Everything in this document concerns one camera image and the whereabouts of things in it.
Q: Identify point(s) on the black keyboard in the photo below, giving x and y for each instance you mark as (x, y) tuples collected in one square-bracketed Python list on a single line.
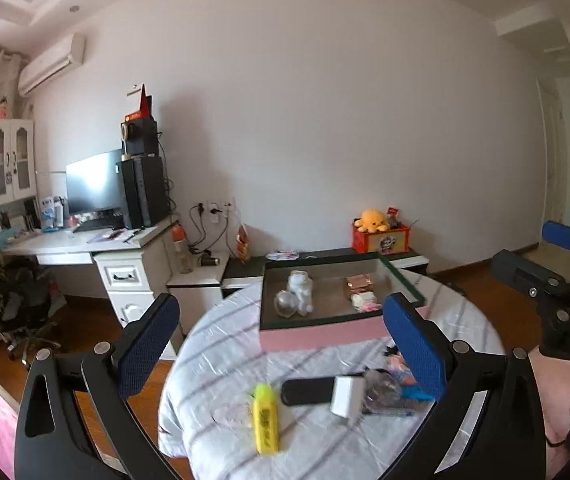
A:
[(97, 224)]

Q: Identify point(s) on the white air conditioner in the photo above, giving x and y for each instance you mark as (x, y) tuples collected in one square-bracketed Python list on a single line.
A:
[(50, 65)]

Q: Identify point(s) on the small doll figure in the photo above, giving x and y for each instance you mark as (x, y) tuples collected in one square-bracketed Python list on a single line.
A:
[(1, 108)]

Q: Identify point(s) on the white glass-door cabinet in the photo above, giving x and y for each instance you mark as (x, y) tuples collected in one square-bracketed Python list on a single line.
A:
[(7, 162)]

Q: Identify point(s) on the white desk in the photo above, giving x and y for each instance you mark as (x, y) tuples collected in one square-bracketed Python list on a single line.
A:
[(135, 270)]

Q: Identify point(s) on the striped white tablecloth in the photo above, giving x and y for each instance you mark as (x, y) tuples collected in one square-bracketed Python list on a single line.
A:
[(225, 360)]

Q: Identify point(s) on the white low side cabinet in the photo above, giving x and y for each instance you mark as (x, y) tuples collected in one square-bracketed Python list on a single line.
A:
[(200, 275)]

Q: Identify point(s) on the computer monitor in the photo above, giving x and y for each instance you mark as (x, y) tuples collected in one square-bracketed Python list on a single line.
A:
[(92, 182)]

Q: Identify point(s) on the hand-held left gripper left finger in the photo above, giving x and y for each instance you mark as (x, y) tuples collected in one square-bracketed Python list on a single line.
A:
[(151, 334)]

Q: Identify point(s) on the white wall outlets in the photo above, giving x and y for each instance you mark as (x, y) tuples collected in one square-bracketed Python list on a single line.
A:
[(221, 206)]

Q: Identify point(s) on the black office chair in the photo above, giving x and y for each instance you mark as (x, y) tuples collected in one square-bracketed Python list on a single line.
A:
[(20, 305)]

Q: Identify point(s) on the pink box with green rim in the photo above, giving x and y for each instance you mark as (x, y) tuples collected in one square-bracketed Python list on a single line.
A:
[(330, 280)]

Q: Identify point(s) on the yellow highlighter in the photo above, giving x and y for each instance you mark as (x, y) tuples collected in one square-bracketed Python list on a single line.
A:
[(265, 417)]

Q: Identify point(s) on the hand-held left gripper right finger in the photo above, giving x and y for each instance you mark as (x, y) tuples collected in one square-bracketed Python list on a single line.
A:
[(414, 345)]

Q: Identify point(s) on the orange snack bag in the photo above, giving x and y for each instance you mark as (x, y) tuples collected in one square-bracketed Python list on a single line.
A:
[(243, 242)]

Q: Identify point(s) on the small dark cylinder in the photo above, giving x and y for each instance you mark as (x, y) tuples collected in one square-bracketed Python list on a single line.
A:
[(210, 260)]

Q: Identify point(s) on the white travel plug adapter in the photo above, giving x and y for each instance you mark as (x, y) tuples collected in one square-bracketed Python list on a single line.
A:
[(302, 290)]

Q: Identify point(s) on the red toy box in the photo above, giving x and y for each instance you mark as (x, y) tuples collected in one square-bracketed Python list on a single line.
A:
[(385, 242)]

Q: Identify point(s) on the patterned pouch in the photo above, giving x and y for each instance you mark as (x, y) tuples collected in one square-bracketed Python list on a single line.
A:
[(282, 254)]

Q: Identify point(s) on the blue and white carton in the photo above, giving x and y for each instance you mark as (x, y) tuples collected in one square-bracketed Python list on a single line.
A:
[(51, 212)]

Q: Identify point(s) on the yellow octopus plush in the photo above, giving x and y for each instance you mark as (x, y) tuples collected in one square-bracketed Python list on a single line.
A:
[(372, 220)]

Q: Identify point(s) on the white door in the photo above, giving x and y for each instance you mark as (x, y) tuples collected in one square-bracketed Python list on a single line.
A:
[(552, 170)]

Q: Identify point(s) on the bottle with orange cap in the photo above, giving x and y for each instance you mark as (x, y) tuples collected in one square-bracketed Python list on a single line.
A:
[(181, 250)]

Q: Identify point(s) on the red cardboard box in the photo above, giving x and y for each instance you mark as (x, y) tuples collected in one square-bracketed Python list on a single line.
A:
[(142, 105)]

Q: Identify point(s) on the clear bag of pens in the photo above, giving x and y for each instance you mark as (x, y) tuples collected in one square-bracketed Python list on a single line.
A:
[(390, 395)]

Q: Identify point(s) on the black speaker box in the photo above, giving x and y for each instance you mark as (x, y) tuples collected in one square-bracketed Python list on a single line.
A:
[(140, 137)]

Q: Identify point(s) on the long low black-top cabinet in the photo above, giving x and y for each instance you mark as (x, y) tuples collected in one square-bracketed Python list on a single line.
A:
[(325, 255)]

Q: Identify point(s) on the small red packet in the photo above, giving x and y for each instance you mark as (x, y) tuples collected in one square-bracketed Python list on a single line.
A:
[(393, 212)]

